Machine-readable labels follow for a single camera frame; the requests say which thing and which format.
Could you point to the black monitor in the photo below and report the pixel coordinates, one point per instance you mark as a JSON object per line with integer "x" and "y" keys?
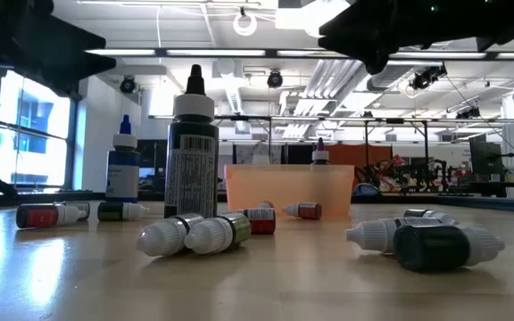
{"x": 484, "y": 158}
{"x": 152, "y": 153}

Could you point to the small lime green dropper bottle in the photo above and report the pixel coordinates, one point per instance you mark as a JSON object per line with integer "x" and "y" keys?
{"x": 212, "y": 234}

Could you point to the translucent orange plastic bin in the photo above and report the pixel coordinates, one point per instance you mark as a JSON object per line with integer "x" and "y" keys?
{"x": 292, "y": 187}

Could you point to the large blue food coloring bottle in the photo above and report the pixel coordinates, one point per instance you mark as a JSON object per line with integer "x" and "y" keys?
{"x": 123, "y": 174}

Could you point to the small orange-brown dropper bottle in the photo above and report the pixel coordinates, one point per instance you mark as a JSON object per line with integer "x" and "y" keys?
{"x": 308, "y": 211}

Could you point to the silver ventilation duct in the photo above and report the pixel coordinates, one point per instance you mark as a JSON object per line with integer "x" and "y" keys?
{"x": 395, "y": 76}

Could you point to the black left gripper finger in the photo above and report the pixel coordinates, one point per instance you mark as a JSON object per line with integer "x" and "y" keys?
{"x": 74, "y": 55}

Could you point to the black overhead light bar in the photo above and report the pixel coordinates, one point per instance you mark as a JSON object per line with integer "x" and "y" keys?
{"x": 271, "y": 53}

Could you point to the black round ceiling device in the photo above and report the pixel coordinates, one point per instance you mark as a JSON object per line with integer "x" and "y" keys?
{"x": 127, "y": 84}
{"x": 275, "y": 79}

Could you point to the black aluminium table frame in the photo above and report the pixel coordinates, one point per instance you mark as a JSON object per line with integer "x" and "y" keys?
{"x": 38, "y": 196}

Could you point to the background red-black robot arms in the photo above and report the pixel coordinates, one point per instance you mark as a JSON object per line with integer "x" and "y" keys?
{"x": 417, "y": 176}

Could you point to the large black food coloring bottle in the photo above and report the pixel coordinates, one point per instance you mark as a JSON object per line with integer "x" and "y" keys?
{"x": 191, "y": 156}

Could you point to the small dark green dropper bottle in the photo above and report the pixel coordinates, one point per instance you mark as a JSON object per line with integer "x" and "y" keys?
{"x": 110, "y": 211}

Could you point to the black ceiling camera cluster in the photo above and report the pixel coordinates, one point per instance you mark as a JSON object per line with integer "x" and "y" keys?
{"x": 426, "y": 78}

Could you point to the large window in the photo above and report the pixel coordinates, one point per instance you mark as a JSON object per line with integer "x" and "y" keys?
{"x": 38, "y": 134}

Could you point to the small red dropper bottle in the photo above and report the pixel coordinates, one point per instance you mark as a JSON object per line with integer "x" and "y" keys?
{"x": 263, "y": 223}
{"x": 38, "y": 216}
{"x": 266, "y": 205}

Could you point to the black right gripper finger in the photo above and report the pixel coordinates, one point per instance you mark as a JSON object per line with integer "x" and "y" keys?
{"x": 364, "y": 22}
{"x": 373, "y": 51}

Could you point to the orange partition panel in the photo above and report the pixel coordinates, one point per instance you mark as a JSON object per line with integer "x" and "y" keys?
{"x": 359, "y": 156}

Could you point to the blue rounded object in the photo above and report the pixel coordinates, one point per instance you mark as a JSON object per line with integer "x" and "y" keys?
{"x": 366, "y": 191}

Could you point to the large purple food coloring bottle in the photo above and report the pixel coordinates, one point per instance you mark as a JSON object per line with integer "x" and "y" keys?
{"x": 320, "y": 156}

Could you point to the black background rig frame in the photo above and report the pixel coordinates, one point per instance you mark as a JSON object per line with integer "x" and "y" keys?
{"x": 248, "y": 118}

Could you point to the black background desk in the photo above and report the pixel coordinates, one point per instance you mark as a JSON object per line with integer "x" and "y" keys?
{"x": 498, "y": 184}

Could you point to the small black dropper bottle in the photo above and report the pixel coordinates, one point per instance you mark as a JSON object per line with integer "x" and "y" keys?
{"x": 163, "y": 236}

